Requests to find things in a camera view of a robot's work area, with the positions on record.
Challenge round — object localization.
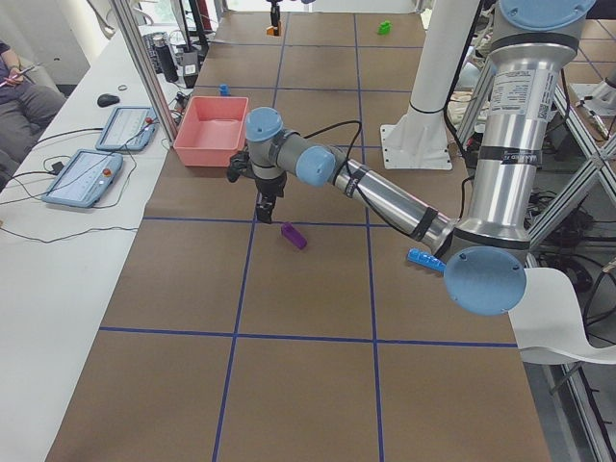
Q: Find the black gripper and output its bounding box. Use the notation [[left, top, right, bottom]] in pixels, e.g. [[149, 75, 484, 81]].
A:
[[252, 166, 287, 223]]

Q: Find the purple toy block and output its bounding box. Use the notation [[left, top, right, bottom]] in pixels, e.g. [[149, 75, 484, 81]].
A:
[[280, 222, 307, 249]]

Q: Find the green toy block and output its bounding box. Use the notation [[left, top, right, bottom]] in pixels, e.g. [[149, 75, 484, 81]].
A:
[[377, 20, 392, 36]]

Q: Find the long blue toy block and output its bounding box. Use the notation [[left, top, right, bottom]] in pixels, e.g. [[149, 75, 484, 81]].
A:
[[406, 248, 446, 273]]

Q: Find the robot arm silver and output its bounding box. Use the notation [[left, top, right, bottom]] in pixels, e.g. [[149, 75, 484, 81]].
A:
[[245, 1, 592, 316]]

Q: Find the pink plastic box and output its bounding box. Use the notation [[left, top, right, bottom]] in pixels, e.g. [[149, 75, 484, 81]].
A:
[[173, 96, 249, 167]]

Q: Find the black water bottle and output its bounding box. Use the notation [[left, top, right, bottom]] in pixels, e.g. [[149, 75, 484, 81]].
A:
[[152, 34, 179, 83]]

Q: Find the far teach pendant tablet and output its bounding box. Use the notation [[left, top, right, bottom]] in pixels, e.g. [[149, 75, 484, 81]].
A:
[[95, 106, 157, 151]]

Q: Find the teach pendant tablet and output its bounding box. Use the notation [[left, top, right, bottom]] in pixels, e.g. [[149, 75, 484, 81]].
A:
[[95, 106, 157, 151], [41, 149, 123, 208]]

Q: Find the near teach pendant tablet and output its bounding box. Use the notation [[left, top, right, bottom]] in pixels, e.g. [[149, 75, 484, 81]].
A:
[[41, 149, 123, 208]]

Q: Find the black computer mouse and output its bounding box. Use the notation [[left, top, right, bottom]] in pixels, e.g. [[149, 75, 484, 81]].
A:
[[96, 93, 120, 108]]

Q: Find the seated person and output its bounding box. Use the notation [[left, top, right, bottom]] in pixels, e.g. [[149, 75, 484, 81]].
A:
[[1, 41, 66, 188]]

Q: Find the white chair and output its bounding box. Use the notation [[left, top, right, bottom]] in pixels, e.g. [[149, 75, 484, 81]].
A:
[[508, 268, 615, 365]]

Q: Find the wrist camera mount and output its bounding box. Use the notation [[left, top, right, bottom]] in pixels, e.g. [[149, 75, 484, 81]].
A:
[[226, 150, 253, 183]]

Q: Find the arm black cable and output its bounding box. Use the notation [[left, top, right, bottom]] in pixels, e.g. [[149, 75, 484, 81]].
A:
[[300, 119, 363, 167]]

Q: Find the aluminium frame post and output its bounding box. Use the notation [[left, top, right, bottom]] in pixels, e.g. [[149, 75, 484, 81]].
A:
[[109, 0, 178, 145]]

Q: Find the white pedestal column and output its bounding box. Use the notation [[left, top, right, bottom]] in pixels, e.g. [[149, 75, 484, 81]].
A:
[[380, 0, 480, 170]]

